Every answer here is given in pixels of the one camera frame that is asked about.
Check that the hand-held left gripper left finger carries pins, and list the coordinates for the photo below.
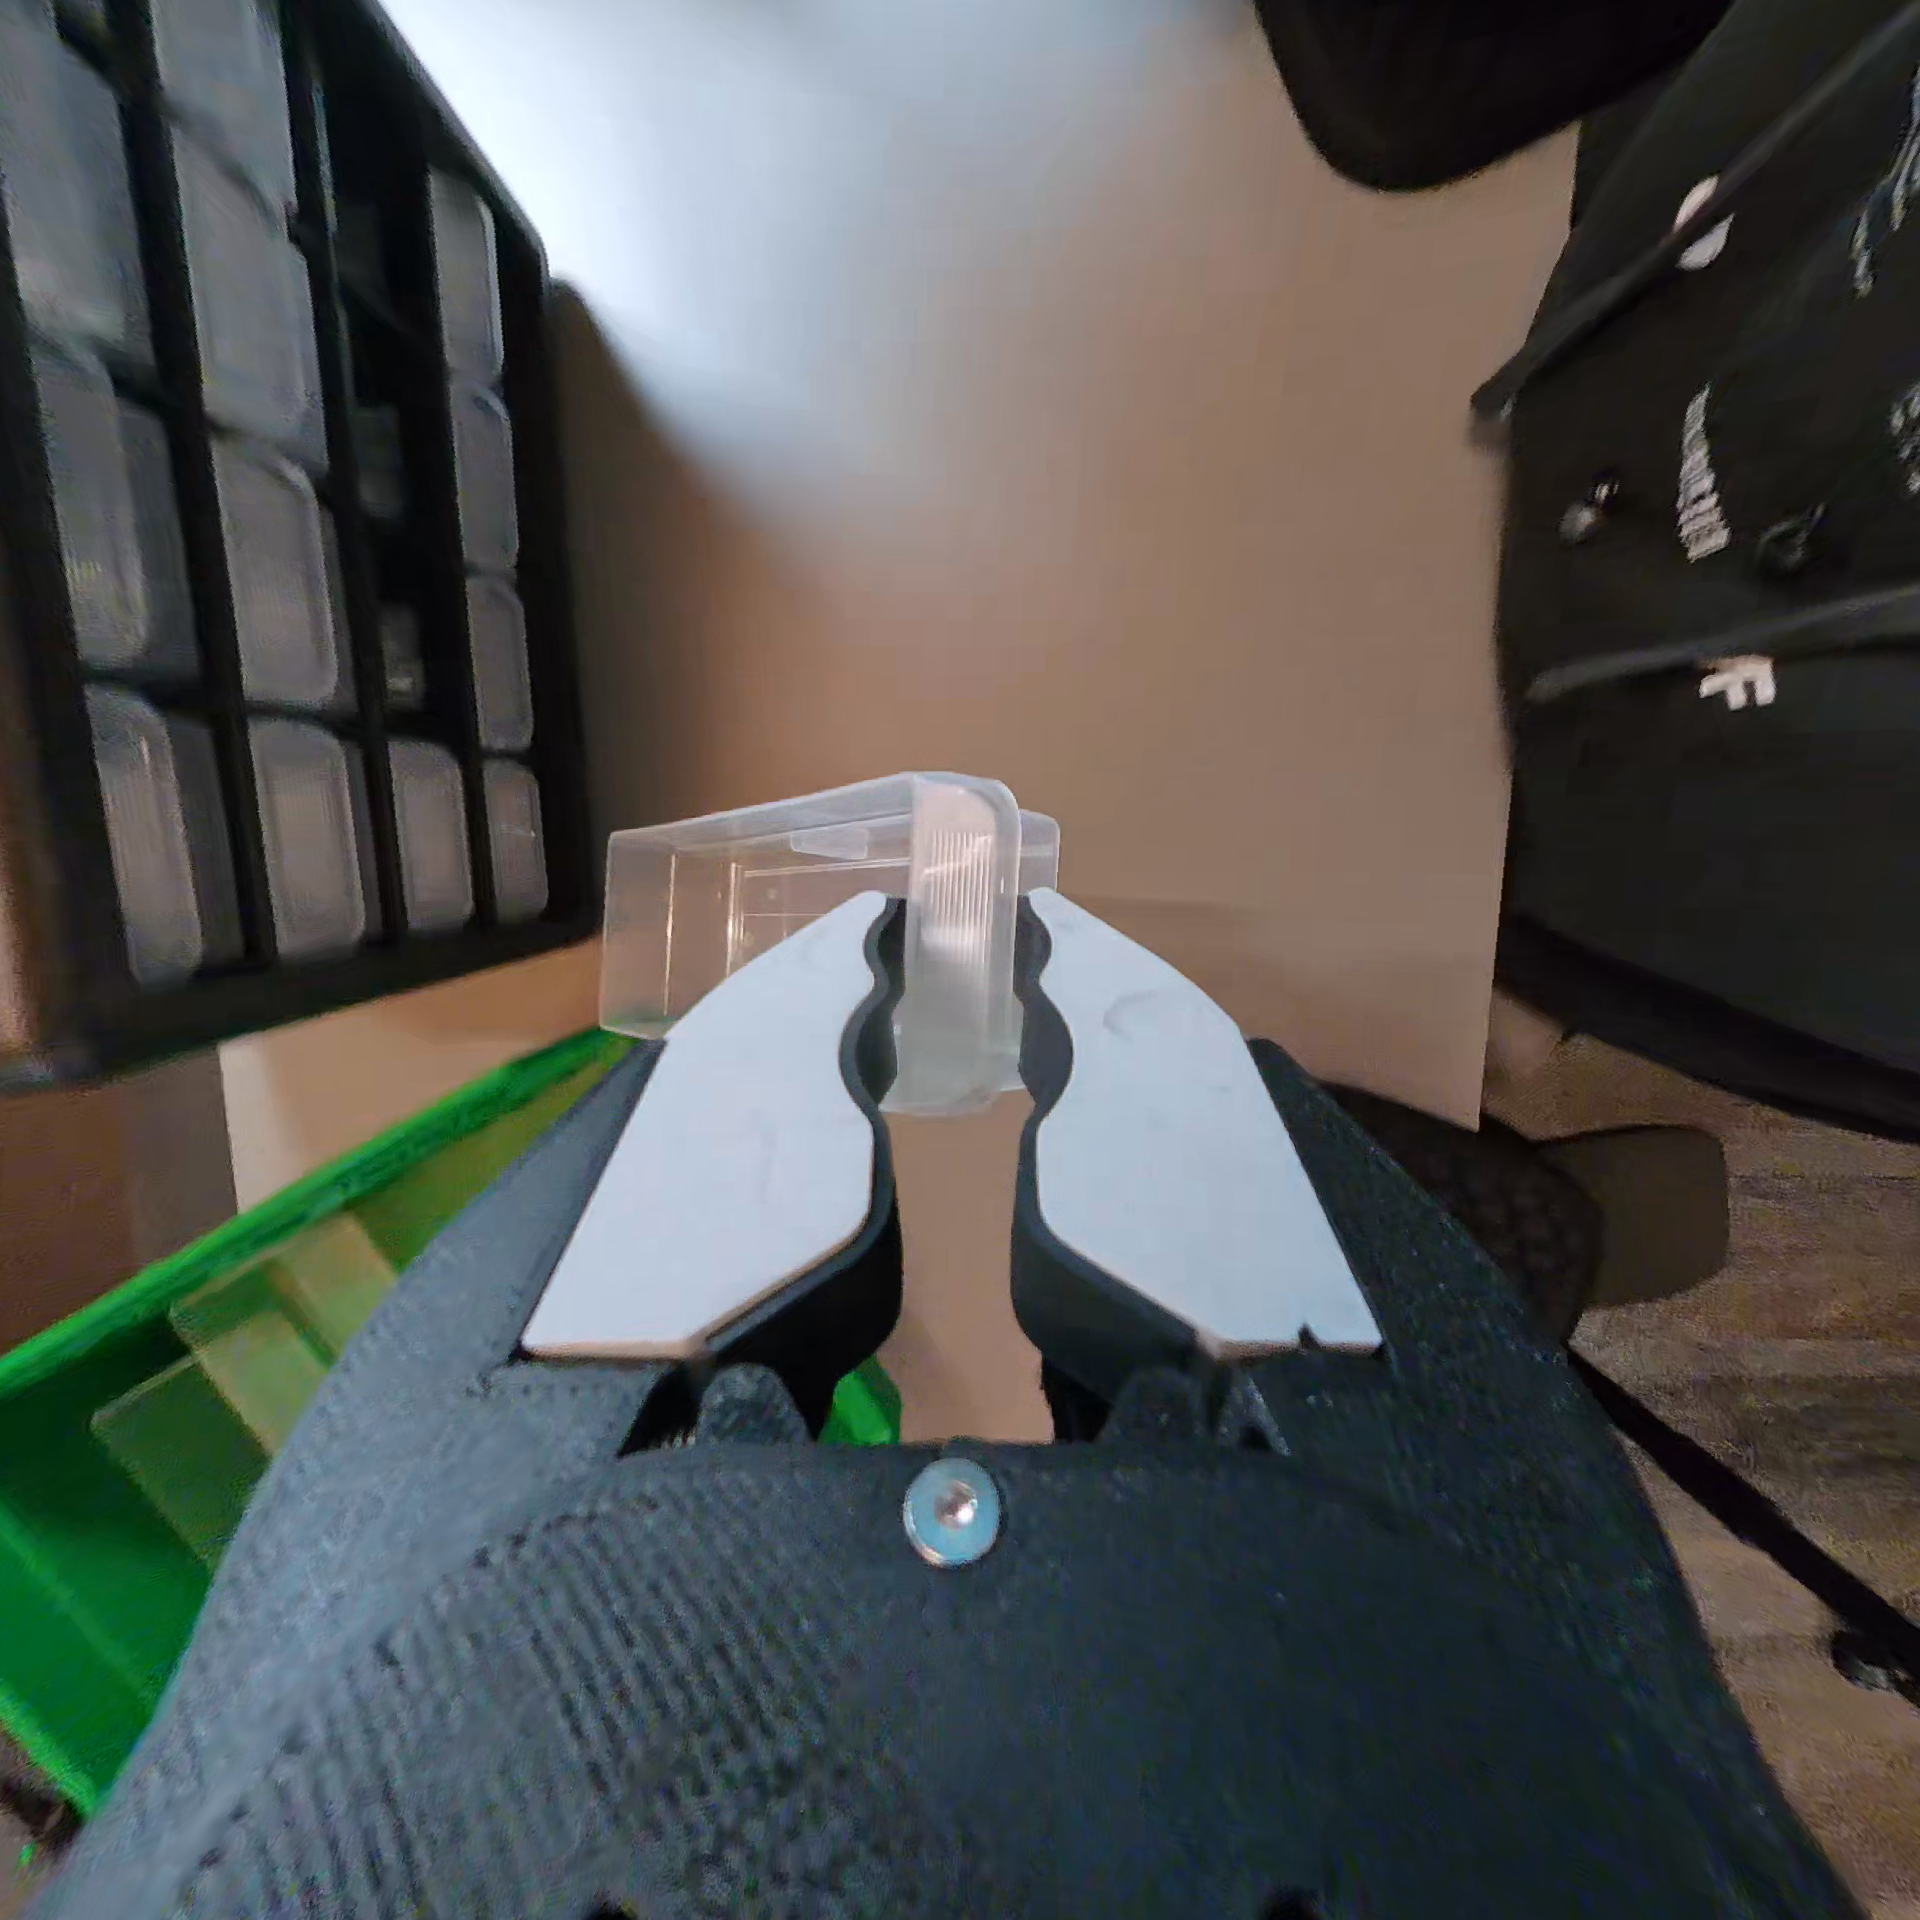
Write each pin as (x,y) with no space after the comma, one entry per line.
(716,1167)

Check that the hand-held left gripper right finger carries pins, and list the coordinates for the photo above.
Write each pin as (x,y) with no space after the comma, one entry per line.
(1188,1167)

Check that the clear plastic drawer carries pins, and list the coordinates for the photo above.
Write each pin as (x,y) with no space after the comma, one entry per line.
(285,1303)
(702,900)
(188,1453)

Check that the black drawer cabinet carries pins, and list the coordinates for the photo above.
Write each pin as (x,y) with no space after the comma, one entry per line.
(565,601)

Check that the green plastic bin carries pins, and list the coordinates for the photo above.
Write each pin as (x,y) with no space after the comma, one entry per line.
(92,1650)

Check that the pale desk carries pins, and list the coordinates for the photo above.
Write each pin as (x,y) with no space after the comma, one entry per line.
(1050,525)

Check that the person's black printed hoodie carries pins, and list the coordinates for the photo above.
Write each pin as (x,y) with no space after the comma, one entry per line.
(1723,824)

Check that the bank of clear drawers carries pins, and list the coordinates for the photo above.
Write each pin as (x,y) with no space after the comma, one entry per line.
(267,569)

